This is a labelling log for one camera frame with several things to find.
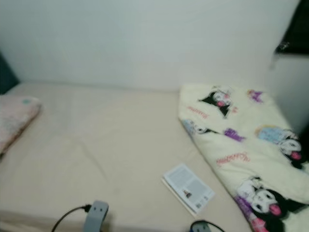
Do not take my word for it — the pink pillow with orange patches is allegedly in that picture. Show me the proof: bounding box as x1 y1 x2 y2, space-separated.
0 95 42 155

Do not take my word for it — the white printed book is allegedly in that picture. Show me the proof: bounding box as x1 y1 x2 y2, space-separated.
162 163 216 217

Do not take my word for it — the cream cartoon print quilt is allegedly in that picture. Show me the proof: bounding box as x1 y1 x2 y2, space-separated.
179 83 309 232

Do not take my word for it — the cream sheeted mattress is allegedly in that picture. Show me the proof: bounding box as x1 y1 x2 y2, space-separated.
0 81 309 232

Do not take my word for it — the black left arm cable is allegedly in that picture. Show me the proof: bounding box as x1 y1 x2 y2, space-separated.
51 204 92 232

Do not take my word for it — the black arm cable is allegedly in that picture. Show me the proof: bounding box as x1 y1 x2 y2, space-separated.
51 204 92 232
191 220 225 232

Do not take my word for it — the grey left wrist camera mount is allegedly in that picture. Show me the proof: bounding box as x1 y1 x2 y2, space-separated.
83 201 110 232

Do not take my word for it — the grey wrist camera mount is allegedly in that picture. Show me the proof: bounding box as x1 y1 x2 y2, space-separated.
193 223 212 232
83 201 110 232

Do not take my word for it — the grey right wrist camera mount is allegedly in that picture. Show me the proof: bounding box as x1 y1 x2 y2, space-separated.
193 223 212 232

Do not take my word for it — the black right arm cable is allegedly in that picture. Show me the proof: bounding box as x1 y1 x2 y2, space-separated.
191 220 225 232

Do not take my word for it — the dark window with black frame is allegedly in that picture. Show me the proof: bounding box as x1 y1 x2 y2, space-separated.
274 0 309 55

